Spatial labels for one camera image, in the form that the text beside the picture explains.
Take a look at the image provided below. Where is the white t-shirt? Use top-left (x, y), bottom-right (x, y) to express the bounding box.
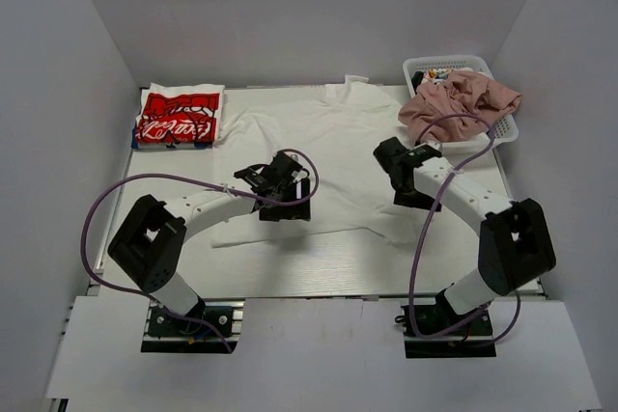
top-left (211, 80), bottom-right (425, 248)

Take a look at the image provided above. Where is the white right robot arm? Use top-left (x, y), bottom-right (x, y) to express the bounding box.
top-left (374, 137), bottom-right (556, 324)

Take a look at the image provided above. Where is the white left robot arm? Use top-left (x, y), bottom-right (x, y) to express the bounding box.
top-left (108, 151), bottom-right (319, 321)

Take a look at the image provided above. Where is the colourful garment in basket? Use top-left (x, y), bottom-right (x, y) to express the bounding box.
top-left (411, 68), bottom-right (453, 90)

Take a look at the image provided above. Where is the pink t-shirt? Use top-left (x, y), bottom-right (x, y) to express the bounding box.
top-left (398, 69), bottom-right (522, 143)

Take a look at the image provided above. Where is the white plastic laundry basket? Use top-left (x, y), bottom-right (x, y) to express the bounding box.
top-left (402, 54), bottom-right (519, 153)

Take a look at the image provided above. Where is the folded red Coca-Cola t-shirt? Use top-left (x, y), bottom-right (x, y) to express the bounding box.
top-left (134, 83), bottom-right (225, 143)

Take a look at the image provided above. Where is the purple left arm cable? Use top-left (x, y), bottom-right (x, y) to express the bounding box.
top-left (80, 149), bottom-right (320, 353)

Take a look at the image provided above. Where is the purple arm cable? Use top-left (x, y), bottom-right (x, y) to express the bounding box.
top-left (80, 149), bottom-right (320, 353)
top-left (407, 113), bottom-right (522, 343)

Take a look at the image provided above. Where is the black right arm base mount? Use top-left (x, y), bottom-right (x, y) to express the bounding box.
top-left (394, 303), bottom-right (498, 360)

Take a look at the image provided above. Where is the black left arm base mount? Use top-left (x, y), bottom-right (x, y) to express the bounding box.
top-left (141, 301), bottom-right (244, 354)

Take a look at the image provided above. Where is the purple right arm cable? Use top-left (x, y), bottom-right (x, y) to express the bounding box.
top-left (407, 113), bottom-right (522, 343)

